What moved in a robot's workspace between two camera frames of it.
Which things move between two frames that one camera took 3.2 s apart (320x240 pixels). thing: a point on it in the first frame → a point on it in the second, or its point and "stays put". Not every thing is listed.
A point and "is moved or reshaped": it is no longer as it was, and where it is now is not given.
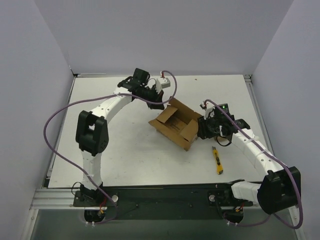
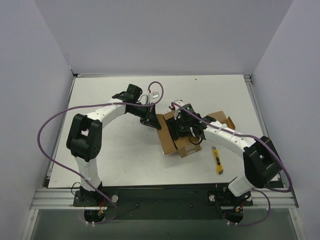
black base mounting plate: (193, 203) stays put
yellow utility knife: (219, 168) stays put
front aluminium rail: (48, 198) stays put
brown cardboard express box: (178, 123) is moved or reshaped
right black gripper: (201, 128) → (172, 128)
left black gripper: (155, 102) → (150, 118)
